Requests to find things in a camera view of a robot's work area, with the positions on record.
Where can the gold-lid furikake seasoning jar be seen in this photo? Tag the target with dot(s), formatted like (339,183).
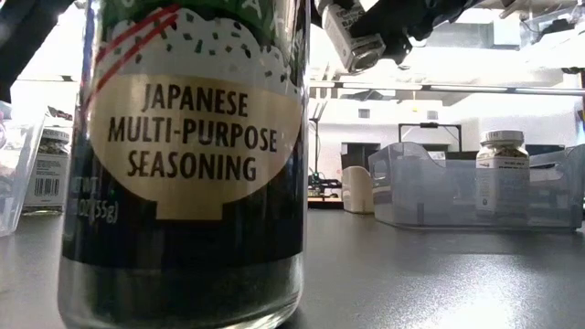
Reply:
(183,137)

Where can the clear plastic bin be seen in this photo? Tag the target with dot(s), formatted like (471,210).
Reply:
(13,196)

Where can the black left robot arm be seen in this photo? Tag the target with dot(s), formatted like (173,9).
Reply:
(18,36)

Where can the black camera stand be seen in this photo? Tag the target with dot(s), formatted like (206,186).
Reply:
(429,124)

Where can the background robot station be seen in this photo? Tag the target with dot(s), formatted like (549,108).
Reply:
(320,185)

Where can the white plastic bin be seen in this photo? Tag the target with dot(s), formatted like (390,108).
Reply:
(357,192)

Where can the grey translucent plastic bin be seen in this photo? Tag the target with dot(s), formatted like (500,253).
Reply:
(411,196)

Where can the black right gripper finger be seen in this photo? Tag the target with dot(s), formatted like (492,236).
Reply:
(393,27)

